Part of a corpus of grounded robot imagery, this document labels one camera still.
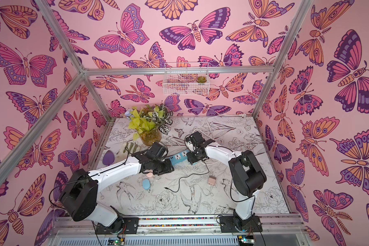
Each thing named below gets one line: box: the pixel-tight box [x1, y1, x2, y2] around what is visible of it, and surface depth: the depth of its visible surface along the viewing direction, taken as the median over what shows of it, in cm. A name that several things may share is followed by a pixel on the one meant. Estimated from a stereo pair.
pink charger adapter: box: [208, 175, 217, 186], surface depth 89 cm
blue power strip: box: [168, 149, 191, 167], surface depth 97 cm
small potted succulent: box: [196, 75, 208, 84], surface depth 94 cm
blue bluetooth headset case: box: [141, 178, 151, 191], surface depth 88 cm
